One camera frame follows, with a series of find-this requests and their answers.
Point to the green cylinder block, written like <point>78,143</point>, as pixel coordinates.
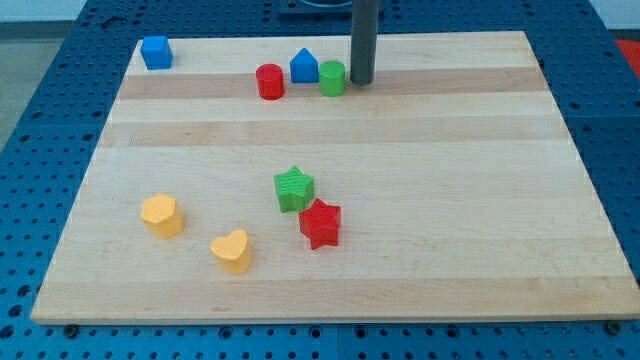
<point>332,78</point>

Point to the blue house-shaped block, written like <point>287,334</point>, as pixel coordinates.
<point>304,67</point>

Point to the green star block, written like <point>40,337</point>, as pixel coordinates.
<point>294,190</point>

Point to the red cylinder block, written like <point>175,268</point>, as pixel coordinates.
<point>270,81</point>

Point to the blue cube block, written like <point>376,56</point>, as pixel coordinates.
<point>156,52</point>

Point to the red star block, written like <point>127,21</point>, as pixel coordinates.
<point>321,223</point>

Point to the red object at right edge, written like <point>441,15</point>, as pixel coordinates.
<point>631,51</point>

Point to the yellow hexagon block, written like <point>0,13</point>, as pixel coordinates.
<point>162,216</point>

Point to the grey cylindrical robot arm rod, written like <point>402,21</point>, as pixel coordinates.
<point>364,31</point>

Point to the yellow heart block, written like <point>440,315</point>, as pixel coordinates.
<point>233,253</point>

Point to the light wooden board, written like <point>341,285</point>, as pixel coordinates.
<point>463,195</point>

